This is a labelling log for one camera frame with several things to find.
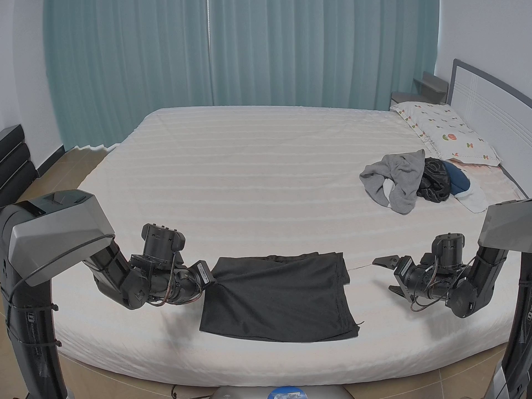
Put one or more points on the dark blue garment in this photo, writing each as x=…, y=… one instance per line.
x=457, y=179

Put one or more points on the white garment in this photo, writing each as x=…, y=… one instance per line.
x=474, y=200

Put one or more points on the black chest of drawers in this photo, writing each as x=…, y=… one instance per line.
x=16, y=164

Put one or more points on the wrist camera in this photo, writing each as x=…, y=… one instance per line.
x=162, y=239
x=448, y=252

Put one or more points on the white printed pillow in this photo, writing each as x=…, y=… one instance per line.
x=449, y=133

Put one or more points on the grey garment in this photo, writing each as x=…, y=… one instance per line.
x=399, y=177

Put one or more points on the black printed garment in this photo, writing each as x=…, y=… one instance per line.
x=434, y=181

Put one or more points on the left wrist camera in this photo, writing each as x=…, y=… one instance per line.
x=162, y=239

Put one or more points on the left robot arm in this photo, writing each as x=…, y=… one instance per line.
x=58, y=231

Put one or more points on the bed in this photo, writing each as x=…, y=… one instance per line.
x=257, y=173

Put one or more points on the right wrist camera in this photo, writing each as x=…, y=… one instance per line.
x=448, y=252

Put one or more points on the grey bedside table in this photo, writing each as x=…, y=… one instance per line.
x=419, y=94

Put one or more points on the blue-green curtain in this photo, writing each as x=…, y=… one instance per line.
x=324, y=40
x=124, y=56

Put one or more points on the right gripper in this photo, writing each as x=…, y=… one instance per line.
x=415, y=281

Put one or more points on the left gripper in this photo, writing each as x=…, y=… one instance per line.
x=191, y=283

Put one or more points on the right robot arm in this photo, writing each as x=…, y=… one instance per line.
x=505, y=227

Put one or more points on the black T-shirt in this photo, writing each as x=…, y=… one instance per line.
x=278, y=297

